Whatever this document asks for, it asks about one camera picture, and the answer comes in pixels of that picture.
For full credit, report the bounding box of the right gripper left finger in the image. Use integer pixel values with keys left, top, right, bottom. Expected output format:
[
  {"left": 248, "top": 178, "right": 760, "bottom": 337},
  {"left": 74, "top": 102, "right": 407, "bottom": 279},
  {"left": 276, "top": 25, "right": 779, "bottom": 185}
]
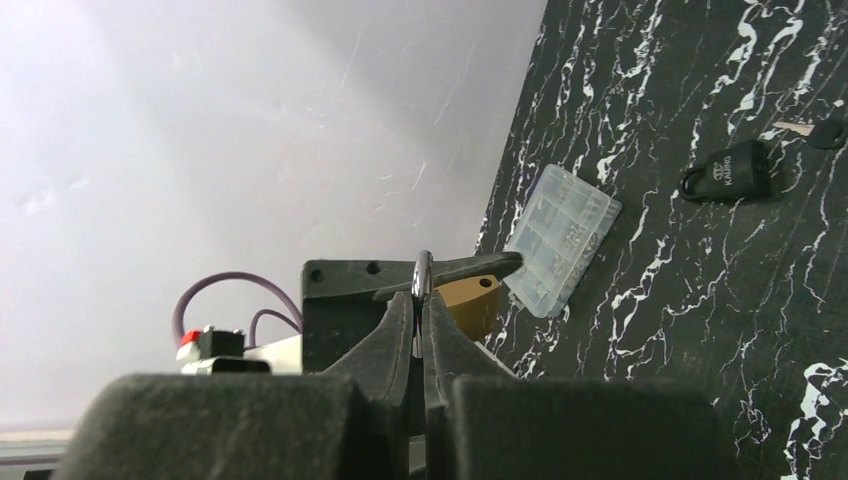
[{"left": 54, "top": 292, "right": 414, "bottom": 479}]

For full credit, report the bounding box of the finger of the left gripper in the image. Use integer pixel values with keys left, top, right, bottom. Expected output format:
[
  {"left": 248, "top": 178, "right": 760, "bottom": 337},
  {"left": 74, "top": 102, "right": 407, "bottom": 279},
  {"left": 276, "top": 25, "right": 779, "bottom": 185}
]
[{"left": 372, "top": 252, "right": 523, "bottom": 301}]

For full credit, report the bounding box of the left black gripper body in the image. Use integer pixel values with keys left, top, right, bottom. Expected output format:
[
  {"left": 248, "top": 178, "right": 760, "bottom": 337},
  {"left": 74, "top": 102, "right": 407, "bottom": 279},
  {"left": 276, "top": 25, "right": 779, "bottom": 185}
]
[{"left": 302, "top": 260, "right": 424, "bottom": 373}]

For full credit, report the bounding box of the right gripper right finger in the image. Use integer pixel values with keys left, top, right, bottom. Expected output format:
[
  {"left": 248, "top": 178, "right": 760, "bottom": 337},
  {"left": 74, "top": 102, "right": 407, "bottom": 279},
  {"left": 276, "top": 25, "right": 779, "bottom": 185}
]
[{"left": 422, "top": 295, "right": 736, "bottom": 479}]

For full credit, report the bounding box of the small brass padlock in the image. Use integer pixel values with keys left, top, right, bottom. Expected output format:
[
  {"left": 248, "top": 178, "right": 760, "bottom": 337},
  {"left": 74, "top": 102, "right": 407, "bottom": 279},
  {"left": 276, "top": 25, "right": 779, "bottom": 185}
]
[{"left": 411, "top": 250, "right": 500, "bottom": 358}]

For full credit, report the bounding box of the black padlock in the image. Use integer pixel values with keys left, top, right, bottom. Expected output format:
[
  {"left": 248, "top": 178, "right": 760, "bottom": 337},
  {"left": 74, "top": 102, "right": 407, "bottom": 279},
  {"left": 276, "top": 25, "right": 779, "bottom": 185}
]
[{"left": 678, "top": 139, "right": 770, "bottom": 203}]

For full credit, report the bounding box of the black-headed padlock key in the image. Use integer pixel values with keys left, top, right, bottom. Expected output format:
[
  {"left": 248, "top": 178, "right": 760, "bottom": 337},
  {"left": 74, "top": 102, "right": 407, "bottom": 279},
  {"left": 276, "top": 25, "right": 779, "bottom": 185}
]
[{"left": 773, "top": 117, "right": 847, "bottom": 150}]

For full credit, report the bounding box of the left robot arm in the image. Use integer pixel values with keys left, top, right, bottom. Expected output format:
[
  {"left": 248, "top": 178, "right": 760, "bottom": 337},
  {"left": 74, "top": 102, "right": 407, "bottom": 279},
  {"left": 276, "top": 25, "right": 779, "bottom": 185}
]
[{"left": 246, "top": 252, "right": 523, "bottom": 374}]

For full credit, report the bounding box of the clear plastic screw box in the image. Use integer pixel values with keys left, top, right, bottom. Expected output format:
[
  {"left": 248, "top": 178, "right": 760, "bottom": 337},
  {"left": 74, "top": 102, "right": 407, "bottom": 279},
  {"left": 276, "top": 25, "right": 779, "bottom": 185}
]
[{"left": 504, "top": 165, "right": 622, "bottom": 318}]

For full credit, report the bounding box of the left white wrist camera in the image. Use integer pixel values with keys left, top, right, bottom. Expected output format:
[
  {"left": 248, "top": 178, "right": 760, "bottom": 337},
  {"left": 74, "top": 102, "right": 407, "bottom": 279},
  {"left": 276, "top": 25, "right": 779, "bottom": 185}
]
[{"left": 176, "top": 326, "right": 271, "bottom": 376}]

